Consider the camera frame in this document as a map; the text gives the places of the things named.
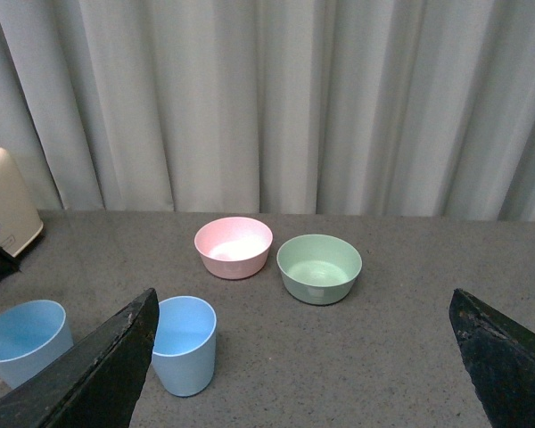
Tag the cream white toaster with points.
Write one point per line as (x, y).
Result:
(20, 223)

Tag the blue cup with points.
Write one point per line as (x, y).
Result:
(184, 350)
(32, 336)

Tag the pink bowl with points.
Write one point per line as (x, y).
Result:
(234, 248)

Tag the green bowl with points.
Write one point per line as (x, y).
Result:
(318, 269)

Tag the white curtain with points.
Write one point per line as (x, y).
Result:
(404, 108)

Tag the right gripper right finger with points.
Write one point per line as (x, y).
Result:
(499, 355)

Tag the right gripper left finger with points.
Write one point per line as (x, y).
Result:
(96, 383)

